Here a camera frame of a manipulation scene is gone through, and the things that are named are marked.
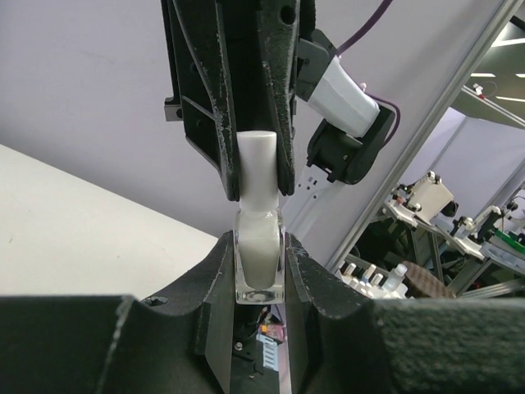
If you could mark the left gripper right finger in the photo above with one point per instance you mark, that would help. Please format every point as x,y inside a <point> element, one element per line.
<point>340,341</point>

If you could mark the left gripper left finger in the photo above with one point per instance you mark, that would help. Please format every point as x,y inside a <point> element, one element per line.
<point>179,340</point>

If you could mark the clear nail polish bottle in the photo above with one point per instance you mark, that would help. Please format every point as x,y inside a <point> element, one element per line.
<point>259,258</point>

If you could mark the white nail polish cap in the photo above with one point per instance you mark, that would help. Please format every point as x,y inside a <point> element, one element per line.
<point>258,173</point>

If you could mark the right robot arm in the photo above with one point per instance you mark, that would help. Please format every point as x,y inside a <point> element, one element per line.
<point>262,95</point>

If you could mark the white tray of bottles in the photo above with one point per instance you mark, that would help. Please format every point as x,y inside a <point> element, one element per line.
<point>374,282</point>

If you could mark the background robot rig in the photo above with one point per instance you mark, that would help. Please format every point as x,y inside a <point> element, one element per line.
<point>427,204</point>

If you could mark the right white cable duct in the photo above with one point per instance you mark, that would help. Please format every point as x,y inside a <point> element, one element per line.
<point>270,352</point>

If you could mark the right aluminium frame post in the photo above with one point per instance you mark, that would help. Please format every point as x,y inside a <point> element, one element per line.
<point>418,56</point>

